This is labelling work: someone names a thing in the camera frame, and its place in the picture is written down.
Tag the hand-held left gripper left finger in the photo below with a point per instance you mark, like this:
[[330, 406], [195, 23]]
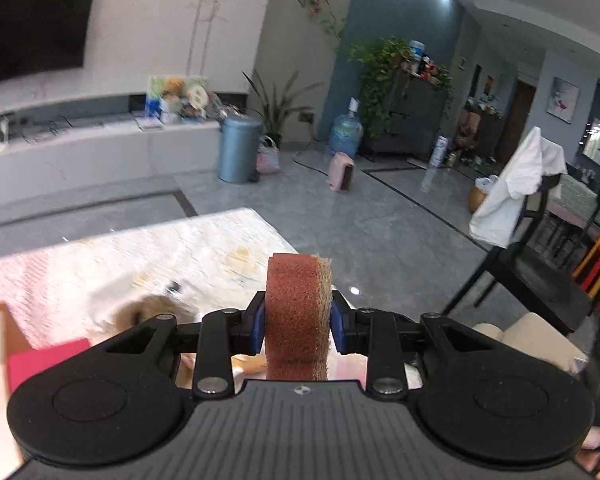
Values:
[[258, 321]]

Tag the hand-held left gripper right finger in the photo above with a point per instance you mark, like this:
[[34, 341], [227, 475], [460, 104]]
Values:
[[336, 321]]

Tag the red-brown scouring sponge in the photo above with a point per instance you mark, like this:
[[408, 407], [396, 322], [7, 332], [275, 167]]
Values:
[[295, 310]]

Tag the brown plush toy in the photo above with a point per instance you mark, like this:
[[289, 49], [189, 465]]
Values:
[[152, 307]]

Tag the small black clip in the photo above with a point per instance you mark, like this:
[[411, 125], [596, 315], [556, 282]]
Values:
[[173, 288]]

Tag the pink space heater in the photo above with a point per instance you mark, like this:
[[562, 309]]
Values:
[[339, 172]]

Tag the white cloth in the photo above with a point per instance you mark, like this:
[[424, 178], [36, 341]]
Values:
[[102, 300]]

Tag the pink tote bag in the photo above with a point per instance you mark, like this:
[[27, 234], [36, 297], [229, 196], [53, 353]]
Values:
[[268, 160]]

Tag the blue trash bin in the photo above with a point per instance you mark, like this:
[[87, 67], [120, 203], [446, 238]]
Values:
[[239, 150]]

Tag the brown round vase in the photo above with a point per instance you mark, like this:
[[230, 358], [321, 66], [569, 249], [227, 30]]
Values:
[[477, 200]]

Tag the blue water jug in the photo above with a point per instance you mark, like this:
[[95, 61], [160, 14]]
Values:
[[345, 135]]

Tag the cream cushion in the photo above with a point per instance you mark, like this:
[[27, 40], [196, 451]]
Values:
[[530, 335]]

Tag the white cylindrical canister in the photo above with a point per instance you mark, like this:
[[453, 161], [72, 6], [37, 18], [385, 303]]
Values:
[[440, 151]]

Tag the black chair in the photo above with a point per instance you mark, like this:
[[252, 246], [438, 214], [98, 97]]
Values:
[[530, 270]]

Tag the white plastic bag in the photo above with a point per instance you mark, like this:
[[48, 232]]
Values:
[[486, 184]]

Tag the long-leaf potted plant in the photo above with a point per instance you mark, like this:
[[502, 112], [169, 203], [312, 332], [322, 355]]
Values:
[[275, 107]]

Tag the pink box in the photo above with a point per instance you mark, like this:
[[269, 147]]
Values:
[[40, 360]]

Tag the dark grey cabinet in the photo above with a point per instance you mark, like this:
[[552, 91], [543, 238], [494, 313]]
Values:
[[420, 115]]

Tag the white garment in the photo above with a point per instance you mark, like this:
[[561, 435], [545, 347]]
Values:
[[515, 185]]

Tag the flat book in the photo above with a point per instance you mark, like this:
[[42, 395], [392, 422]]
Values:
[[149, 124]]

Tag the white round plush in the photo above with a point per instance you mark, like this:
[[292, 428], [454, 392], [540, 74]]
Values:
[[197, 96]]

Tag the white television console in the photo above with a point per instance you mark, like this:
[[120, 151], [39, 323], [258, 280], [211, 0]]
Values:
[[80, 160]]

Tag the teddy bear bouquet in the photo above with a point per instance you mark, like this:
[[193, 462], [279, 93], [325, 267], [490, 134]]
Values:
[[172, 91]]

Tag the leafy green trailing plant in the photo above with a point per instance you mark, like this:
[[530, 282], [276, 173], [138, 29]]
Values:
[[380, 70]]

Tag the toys on tv bench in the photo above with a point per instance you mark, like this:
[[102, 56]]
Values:
[[154, 84]]

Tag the dark wooden door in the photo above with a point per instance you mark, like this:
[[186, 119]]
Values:
[[517, 120]]

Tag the black television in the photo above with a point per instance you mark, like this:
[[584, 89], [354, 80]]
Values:
[[30, 15]]

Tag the pale blue wall picture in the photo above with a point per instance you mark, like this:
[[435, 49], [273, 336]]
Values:
[[564, 99]]

